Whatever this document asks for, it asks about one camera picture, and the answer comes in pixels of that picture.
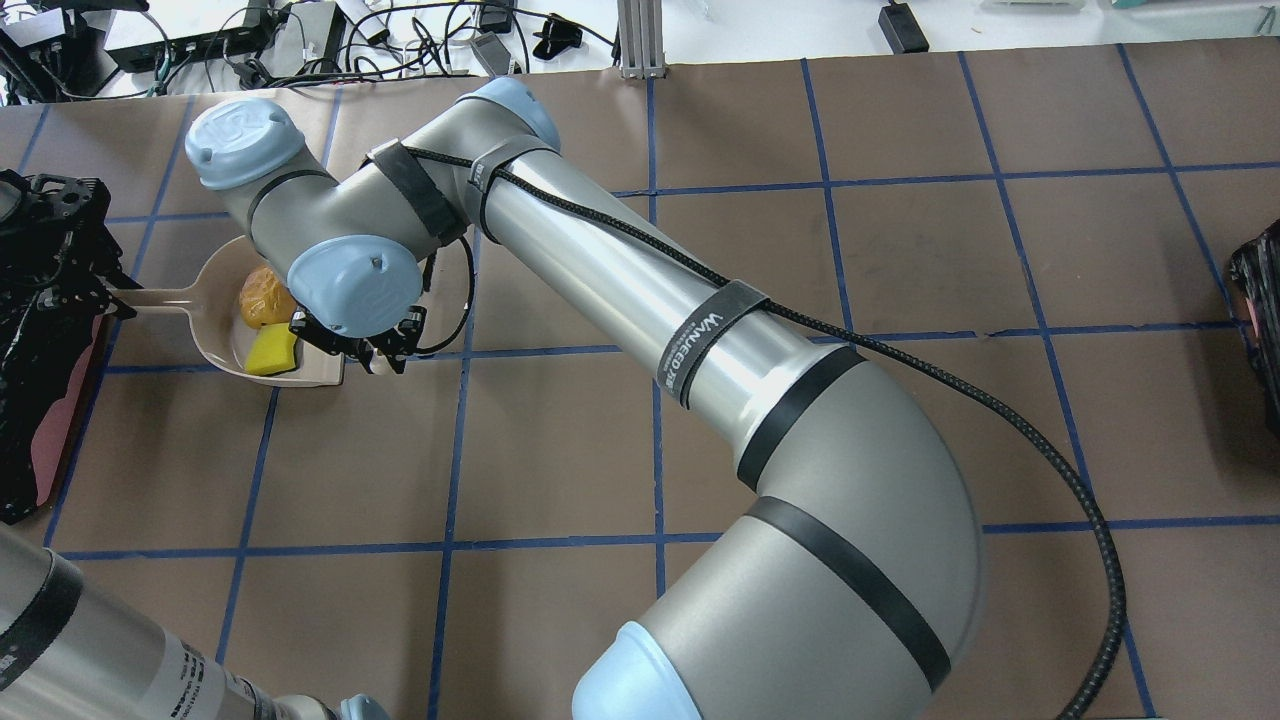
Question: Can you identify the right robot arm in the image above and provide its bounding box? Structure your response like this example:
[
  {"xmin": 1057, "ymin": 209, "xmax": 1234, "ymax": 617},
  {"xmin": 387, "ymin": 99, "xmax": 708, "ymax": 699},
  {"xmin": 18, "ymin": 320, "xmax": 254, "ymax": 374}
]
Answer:
[{"xmin": 186, "ymin": 77, "xmax": 1126, "ymax": 719}]

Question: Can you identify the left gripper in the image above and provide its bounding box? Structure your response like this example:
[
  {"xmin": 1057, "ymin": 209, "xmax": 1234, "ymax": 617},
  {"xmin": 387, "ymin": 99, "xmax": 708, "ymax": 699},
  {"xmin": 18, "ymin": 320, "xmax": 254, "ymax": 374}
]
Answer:
[{"xmin": 1, "ymin": 170, "xmax": 136, "ymax": 319}]

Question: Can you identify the aluminium frame post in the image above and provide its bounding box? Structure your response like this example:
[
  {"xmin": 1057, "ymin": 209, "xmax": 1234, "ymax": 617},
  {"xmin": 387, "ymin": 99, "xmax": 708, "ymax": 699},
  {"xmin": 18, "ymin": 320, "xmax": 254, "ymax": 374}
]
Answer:
[{"xmin": 614, "ymin": 0, "xmax": 668, "ymax": 79}]

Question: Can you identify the black lined bin right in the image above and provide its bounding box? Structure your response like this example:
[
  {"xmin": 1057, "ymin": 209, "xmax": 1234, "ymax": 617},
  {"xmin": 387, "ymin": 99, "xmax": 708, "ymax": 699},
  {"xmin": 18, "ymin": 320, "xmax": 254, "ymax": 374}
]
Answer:
[{"xmin": 1226, "ymin": 222, "xmax": 1279, "ymax": 437}]

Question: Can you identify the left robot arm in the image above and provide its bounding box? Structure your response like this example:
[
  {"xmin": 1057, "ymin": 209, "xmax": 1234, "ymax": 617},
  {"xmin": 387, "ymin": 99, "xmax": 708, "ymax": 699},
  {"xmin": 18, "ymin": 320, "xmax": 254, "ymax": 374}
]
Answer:
[{"xmin": 3, "ymin": 169, "xmax": 387, "ymax": 719}]

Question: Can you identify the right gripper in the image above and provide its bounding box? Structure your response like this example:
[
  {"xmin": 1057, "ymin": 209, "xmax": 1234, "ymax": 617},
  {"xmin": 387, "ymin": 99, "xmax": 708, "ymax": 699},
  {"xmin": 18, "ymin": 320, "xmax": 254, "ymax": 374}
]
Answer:
[{"xmin": 288, "ymin": 305, "xmax": 428, "ymax": 375}]

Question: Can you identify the yellow sponge piece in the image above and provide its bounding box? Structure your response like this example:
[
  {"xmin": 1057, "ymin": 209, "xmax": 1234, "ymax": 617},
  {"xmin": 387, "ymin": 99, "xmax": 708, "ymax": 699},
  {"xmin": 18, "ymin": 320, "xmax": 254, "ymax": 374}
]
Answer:
[{"xmin": 243, "ymin": 323, "xmax": 298, "ymax": 377}]

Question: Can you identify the beige plastic dustpan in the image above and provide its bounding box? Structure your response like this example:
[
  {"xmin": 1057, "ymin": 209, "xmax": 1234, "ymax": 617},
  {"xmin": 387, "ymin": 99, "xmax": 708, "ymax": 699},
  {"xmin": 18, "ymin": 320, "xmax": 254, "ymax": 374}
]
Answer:
[{"xmin": 113, "ymin": 236, "xmax": 344, "ymax": 388}]

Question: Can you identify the black lined bin left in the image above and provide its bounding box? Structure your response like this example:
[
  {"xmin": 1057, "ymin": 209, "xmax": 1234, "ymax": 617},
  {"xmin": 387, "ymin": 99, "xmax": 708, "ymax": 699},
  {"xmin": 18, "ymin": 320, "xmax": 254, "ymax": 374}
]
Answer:
[{"xmin": 1, "ymin": 304, "xmax": 100, "ymax": 524}]

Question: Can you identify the orange peel trash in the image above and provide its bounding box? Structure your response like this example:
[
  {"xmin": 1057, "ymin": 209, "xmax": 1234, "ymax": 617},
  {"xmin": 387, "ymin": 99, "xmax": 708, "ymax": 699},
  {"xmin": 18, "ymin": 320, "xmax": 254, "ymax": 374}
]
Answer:
[{"xmin": 237, "ymin": 264, "xmax": 297, "ymax": 331}]

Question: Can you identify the black power adapter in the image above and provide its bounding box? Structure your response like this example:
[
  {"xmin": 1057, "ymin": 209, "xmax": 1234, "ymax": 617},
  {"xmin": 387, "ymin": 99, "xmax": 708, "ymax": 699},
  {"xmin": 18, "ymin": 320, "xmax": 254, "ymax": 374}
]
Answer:
[{"xmin": 877, "ymin": 1, "xmax": 931, "ymax": 55}]

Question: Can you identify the black lined bin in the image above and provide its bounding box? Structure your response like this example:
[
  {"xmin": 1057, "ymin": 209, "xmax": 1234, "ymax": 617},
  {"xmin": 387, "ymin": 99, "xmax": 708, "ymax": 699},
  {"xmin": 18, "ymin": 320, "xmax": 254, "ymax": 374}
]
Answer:
[
  {"xmin": 1226, "ymin": 222, "xmax": 1279, "ymax": 437},
  {"xmin": 1, "ymin": 304, "xmax": 100, "ymax": 524}
]

